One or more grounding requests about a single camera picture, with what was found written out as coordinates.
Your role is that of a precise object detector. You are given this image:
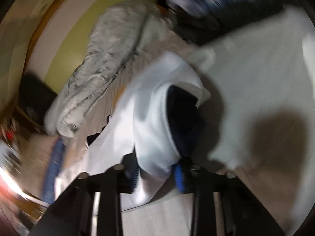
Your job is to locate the black folded garment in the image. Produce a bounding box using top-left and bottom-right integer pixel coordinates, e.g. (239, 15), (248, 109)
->
(173, 0), (284, 46)

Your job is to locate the white and navy varsity jacket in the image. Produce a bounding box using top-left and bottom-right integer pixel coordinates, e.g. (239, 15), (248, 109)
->
(55, 52), (210, 210)

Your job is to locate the light grey floral duvet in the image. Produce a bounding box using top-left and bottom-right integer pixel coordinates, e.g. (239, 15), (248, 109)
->
(44, 0), (170, 138)

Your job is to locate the black hanging bag with logo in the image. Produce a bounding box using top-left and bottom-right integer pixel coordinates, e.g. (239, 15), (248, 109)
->
(18, 74), (57, 132)

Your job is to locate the blue patterned pillow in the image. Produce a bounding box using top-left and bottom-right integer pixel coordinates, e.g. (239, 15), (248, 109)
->
(41, 137), (66, 204)

